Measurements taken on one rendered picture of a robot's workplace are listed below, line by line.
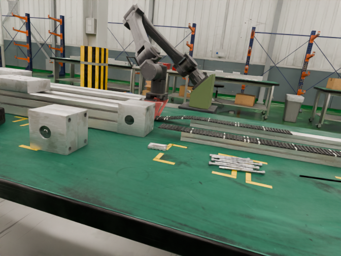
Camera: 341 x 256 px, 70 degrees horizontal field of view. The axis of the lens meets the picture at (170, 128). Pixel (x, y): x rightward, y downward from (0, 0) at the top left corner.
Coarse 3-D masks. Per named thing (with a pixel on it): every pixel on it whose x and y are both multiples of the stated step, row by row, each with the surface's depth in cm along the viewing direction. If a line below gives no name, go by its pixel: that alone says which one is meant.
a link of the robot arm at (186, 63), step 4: (184, 60) 133; (180, 64) 134; (184, 64) 133; (188, 64) 132; (184, 68) 133; (188, 68) 133; (192, 68) 134; (196, 68) 137; (184, 72) 133; (188, 72) 135
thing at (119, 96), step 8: (56, 88) 100; (64, 88) 99; (72, 88) 100; (80, 88) 105; (88, 88) 105; (96, 96) 96; (104, 96) 96; (112, 96) 95; (120, 96) 94; (128, 96) 96; (136, 96) 100; (144, 96) 100
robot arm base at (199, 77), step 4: (192, 72) 135; (196, 72) 135; (200, 72) 137; (192, 76) 136; (196, 76) 135; (200, 76) 134; (204, 76) 136; (208, 76) 133; (192, 80) 136; (196, 80) 135; (200, 80) 134; (196, 84) 135; (192, 88) 136
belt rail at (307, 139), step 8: (192, 120) 93; (200, 120) 92; (208, 128) 92; (216, 128) 92; (224, 128) 91; (232, 128) 90; (240, 128) 89; (256, 136) 89; (264, 136) 88; (272, 136) 88; (280, 136) 88; (288, 136) 86; (296, 136) 86; (304, 136) 85; (312, 136) 86; (320, 136) 87; (312, 144) 85; (320, 144) 84; (328, 144) 84; (336, 144) 84
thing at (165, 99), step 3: (165, 96) 95; (156, 99) 100; (159, 99) 100; (162, 99) 94; (165, 99) 96; (165, 102) 100; (162, 105) 100; (162, 108) 100; (159, 111) 101; (159, 114) 101
